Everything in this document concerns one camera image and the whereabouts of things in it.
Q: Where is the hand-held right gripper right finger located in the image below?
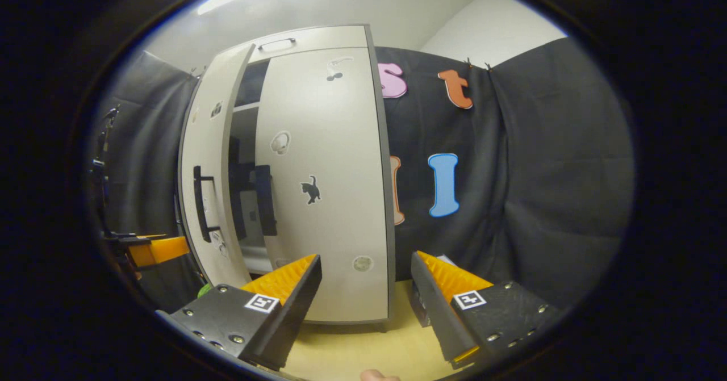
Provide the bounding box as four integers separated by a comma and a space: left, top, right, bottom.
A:
410, 250, 563, 370

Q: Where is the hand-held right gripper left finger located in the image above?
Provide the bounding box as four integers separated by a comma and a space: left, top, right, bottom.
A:
154, 254, 323, 372

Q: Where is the white cabinet door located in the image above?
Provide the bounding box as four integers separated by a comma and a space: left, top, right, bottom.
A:
254, 46, 395, 325
178, 43, 257, 290

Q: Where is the white and grey cabinet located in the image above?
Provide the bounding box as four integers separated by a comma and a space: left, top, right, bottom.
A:
227, 24, 396, 333

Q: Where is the white cabinet drawer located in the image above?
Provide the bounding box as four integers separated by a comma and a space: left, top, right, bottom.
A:
227, 24, 370, 59

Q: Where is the dark stand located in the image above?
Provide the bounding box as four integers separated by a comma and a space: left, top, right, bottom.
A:
90, 104, 121, 234

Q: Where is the black backdrop cloth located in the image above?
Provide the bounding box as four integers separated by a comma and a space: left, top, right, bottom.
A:
85, 37, 636, 313

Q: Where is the black left door handle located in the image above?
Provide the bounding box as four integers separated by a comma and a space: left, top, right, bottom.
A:
192, 165, 221, 244

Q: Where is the black door handle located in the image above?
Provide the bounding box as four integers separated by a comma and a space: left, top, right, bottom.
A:
192, 165, 221, 244
253, 164, 279, 237

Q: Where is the black right door handle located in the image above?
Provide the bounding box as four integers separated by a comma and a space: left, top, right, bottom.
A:
253, 164, 279, 237

